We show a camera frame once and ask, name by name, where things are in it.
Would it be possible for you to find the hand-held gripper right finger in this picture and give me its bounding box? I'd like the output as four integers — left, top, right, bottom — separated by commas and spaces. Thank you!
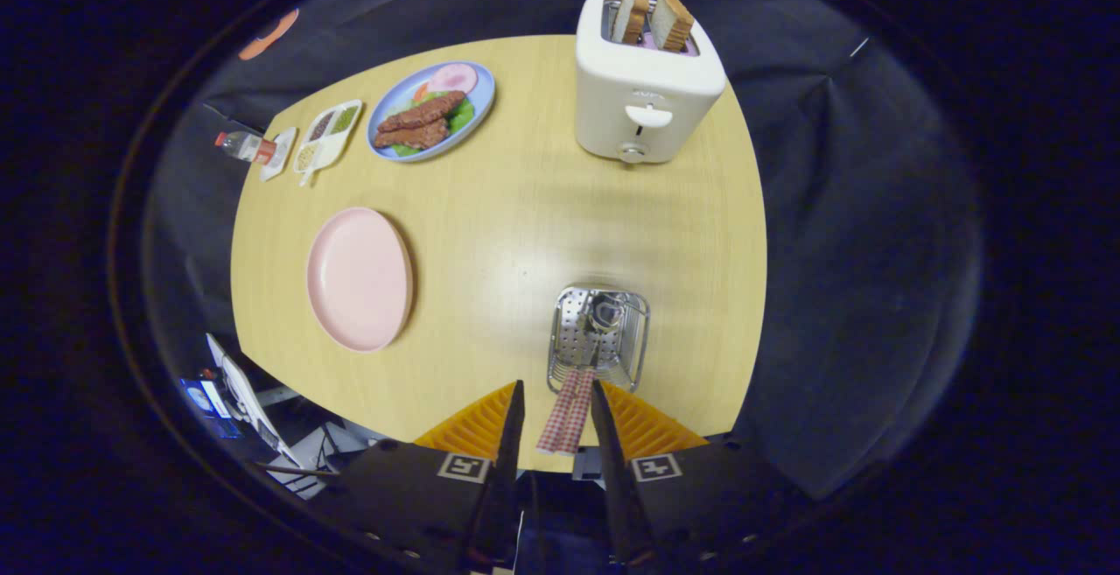
591, 380, 788, 567

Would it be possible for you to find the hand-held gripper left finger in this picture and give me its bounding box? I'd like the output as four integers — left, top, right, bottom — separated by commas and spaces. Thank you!
328, 380, 526, 571

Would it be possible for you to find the spoon with red checked handle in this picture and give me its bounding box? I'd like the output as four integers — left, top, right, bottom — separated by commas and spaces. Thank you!
560, 293, 624, 456

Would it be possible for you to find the fork with red checked handle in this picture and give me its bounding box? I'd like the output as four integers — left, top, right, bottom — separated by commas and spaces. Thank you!
535, 312, 589, 455

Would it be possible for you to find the metal cutlery basket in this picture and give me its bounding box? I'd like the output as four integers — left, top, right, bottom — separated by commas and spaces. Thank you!
547, 286, 651, 394

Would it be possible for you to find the pink plate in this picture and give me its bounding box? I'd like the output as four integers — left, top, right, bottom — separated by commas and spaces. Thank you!
306, 207, 415, 354

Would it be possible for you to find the white panel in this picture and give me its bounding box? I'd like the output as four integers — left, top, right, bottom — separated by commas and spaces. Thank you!
206, 334, 303, 471

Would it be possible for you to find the blue box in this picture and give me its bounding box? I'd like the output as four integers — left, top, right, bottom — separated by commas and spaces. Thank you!
179, 378, 242, 440

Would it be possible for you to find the brown sausage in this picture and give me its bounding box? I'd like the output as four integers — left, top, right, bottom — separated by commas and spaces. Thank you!
374, 118, 451, 151
378, 91, 466, 132

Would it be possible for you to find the green lettuce leaf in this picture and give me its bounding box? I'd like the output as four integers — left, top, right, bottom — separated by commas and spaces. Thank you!
389, 95, 475, 158

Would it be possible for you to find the white divided bean dish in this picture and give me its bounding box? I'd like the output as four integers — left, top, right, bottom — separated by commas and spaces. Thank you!
293, 100, 363, 186

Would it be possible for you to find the blue plate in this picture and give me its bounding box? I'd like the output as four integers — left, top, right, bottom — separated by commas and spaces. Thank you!
367, 61, 496, 163

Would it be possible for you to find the small white square tray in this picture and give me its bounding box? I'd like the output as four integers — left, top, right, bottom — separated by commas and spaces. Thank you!
260, 127, 298, 183

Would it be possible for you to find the white toaster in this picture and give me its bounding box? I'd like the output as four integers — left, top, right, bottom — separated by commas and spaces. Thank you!
575, 0, 727, 165

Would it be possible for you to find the pink ham slice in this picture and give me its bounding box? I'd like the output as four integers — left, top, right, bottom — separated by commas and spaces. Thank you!
426, 63, 479, 95

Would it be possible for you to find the plastic water bottle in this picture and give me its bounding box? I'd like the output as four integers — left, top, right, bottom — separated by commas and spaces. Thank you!
215, 130, 277, 165

